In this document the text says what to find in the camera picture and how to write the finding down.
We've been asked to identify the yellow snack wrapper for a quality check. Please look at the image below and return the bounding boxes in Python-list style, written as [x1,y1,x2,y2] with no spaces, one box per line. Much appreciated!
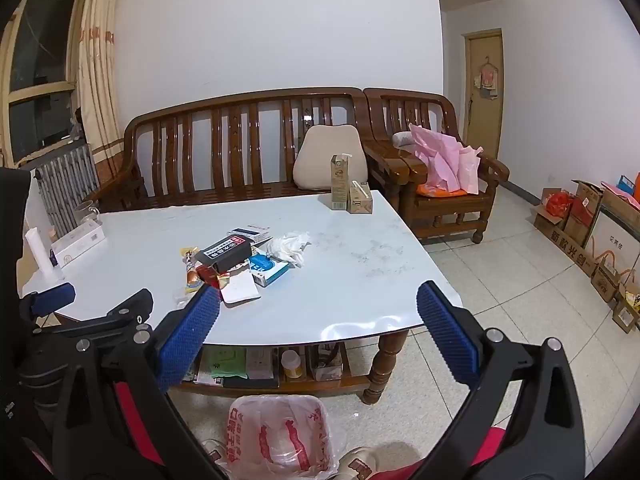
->
[180,246,202,293]

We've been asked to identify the white tube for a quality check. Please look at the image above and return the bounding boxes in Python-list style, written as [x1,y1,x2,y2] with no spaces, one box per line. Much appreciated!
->
[25,227,63,283]

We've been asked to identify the tall brown cardboard box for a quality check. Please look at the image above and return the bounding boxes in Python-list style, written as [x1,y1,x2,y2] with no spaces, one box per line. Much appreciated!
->
[565,180,606,256]

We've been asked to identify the long white box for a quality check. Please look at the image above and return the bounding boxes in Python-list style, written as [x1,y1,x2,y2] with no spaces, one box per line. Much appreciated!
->
[50,221,107,267]

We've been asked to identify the grey radiator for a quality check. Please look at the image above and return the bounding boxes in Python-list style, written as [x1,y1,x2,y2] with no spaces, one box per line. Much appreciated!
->
[32,142,101,238]

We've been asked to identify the black labelled box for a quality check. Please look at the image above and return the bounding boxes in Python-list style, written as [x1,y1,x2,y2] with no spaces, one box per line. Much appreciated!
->
[194,236,253,275]

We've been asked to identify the white red-printed plastic bag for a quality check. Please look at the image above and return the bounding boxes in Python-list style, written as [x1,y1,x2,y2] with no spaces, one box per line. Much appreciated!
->
[220,395,348,478]

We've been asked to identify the beige cushion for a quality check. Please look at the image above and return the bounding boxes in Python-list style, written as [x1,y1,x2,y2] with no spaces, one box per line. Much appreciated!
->
[292,124,368,192]

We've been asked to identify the beige curtain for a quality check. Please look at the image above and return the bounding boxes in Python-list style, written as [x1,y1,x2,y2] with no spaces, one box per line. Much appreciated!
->
[75,0,126,181]

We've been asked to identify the wooden coffee table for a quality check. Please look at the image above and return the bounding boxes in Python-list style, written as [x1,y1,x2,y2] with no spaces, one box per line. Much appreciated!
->
[20,190,463,406]

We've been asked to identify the yellow-green door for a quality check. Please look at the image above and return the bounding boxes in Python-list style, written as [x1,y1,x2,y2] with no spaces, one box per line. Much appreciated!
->
[462,29,503,161]

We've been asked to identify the window with yellow frame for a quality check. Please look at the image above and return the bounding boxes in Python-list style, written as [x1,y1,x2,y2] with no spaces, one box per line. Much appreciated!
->
[0,0,88,168]

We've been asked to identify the dark book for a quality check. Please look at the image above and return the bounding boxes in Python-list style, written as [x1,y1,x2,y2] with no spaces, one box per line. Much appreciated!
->
[222,375,280,389]

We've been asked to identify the small brown carry box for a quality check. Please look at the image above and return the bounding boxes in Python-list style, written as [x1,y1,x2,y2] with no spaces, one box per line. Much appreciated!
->
[612,285,640,333]
[590,255,626,303]

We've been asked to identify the white paper sheet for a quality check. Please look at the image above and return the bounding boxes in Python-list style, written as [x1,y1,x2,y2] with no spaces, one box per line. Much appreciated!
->
[220,270,262,306]

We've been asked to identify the crumpled white tissue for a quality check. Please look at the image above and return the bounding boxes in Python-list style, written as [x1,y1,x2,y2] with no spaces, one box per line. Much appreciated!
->
[260,231,312,268]

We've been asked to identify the door hanging ornament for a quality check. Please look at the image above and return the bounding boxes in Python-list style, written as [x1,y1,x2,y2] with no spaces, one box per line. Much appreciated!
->
[472,57,501,101]

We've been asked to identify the large white carry box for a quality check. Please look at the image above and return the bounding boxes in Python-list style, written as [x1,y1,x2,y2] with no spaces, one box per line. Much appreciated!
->
[585,205,640,276]

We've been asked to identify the white dark-blue flat box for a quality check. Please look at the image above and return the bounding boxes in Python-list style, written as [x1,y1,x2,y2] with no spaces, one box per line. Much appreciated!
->
[227,226,273,243]

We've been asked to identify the clear plastic container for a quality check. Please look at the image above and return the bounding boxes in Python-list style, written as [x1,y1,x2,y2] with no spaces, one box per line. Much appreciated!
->
[309,342,345,382]

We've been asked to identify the glass mug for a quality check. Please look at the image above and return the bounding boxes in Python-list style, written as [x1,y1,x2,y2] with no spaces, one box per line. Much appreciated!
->
[75,201,103,231]

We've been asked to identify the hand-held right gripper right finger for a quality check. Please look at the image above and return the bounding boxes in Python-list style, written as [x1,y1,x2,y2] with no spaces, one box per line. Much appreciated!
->
[400,280,587,480]

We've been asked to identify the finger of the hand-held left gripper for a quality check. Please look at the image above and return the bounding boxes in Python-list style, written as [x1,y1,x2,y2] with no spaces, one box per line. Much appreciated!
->
[30,287,155,342]
[19,282,77,320]

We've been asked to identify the white bottle yellow label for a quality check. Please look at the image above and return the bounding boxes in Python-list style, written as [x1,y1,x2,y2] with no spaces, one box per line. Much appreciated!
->
[281,350,305,380]

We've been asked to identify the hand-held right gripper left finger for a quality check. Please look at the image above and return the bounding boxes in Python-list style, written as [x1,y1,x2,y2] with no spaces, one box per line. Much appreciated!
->
[50,285,228,480]

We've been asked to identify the red plastic bag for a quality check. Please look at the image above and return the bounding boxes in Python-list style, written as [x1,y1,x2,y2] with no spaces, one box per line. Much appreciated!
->
[545,192,573,218]

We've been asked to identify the open cardboard box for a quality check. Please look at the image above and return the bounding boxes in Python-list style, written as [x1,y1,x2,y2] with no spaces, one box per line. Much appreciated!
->
[532,187,576,246]

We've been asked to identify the short drink carton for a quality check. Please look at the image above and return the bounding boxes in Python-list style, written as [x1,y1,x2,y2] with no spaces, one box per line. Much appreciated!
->
[347,180,373,214]

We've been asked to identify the blue white packet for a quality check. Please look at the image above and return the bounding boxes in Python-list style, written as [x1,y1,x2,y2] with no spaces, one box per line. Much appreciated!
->
[247,254,291,288]

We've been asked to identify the wooden armchair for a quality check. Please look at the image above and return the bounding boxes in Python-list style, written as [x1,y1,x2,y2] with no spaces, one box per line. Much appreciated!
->
[362,87,511,245]

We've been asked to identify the tall drink carton with straw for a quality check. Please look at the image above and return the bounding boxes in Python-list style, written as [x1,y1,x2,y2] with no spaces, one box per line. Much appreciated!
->
[330,152,352,211]

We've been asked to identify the pink plastic bag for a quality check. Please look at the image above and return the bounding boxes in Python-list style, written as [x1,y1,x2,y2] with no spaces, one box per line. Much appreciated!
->
[409,122,482,195]

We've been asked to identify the long wooden bench sofa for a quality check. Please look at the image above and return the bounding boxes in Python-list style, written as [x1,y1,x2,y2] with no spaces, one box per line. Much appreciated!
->
[85,87,371,213]

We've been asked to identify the white paper-wrapped box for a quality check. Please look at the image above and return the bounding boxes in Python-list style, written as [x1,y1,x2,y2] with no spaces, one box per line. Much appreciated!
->
[245,346,276,380]

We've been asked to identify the person's red pants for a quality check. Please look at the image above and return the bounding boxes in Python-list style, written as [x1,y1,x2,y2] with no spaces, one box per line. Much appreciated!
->
[30,380,506,480]

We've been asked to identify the red packet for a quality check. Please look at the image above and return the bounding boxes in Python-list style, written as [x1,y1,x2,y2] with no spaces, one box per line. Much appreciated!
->
[196,264,223,288]

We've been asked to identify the green packet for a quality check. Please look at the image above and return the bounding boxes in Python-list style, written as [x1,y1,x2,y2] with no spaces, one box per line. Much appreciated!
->
[207,346,248,380]

